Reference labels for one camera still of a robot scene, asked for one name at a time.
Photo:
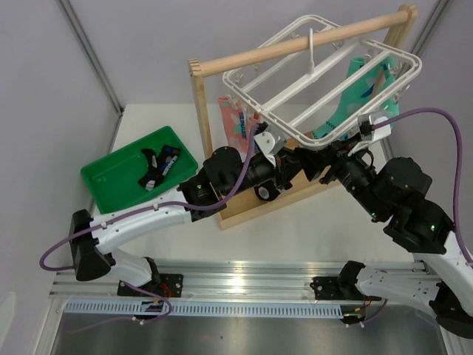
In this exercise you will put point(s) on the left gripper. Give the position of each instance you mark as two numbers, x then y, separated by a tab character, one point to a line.
286	167

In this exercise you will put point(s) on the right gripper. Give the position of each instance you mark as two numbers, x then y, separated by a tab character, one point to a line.
312	160

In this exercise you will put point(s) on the black sock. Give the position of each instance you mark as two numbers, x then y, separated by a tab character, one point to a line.
267	191
158	166

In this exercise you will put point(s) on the pink sock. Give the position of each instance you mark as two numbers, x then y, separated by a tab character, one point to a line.
237	119

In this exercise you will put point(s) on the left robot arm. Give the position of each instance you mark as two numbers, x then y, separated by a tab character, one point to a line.
96	250

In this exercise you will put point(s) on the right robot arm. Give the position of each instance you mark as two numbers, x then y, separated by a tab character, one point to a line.
396	196

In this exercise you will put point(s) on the wooden hanging rack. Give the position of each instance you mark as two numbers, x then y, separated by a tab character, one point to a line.
324	93

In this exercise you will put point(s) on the left green blue sock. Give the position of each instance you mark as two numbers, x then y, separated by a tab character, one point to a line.
352	99

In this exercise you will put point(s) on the green plastic bin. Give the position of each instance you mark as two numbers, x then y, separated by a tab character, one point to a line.
113	179

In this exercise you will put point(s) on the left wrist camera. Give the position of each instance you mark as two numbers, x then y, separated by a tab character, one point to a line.
270	140

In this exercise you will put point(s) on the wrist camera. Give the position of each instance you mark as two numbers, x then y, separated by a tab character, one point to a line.
270	140
373	127

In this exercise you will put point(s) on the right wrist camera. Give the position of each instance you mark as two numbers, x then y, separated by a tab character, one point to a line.
373	127

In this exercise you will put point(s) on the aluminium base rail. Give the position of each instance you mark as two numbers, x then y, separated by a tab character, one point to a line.
215	281

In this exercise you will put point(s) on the aluminium frame post right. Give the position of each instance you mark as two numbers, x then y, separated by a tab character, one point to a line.
415	44

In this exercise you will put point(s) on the aluminium frame post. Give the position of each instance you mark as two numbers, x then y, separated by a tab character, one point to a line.
87	48
415	44

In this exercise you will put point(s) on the white slotted cable duct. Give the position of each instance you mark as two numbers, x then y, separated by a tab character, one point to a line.
307	310

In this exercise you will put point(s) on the aluminium frame post left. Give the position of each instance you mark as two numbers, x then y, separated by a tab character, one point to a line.
87	48

